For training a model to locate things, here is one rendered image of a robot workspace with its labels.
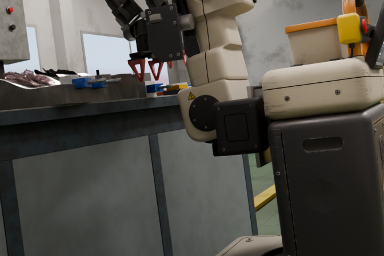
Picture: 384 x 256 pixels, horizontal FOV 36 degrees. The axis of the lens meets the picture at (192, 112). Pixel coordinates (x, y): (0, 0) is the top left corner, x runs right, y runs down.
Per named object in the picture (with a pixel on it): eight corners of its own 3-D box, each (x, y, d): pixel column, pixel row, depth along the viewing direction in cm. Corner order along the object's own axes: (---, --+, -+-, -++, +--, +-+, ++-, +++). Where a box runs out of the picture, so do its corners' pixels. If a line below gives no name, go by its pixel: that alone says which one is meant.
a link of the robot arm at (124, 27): (117, 16, 194) (134, -1, 197) (104, 22, 203) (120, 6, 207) (141, 43, 197) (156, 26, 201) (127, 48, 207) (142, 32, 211)
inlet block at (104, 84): (126, 88, 177) (123, 71, 177) (119, 88, 173) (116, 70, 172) (86, 94, 181) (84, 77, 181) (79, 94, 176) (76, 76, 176)
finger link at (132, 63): (130, 83, 198) (126, 55, 197) (144, 82, 203) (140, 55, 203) (144, 80, 193) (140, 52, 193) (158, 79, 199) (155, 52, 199)
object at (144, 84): (178, 93, 195) (175, 76, 195) (167, 94, 191) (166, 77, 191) (149, 97, 204) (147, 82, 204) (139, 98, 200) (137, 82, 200)
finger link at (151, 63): (140, 82, 202) (136, 55, 201) (154, 81, 207) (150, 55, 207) (154, 80, 197) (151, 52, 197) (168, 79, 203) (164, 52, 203)
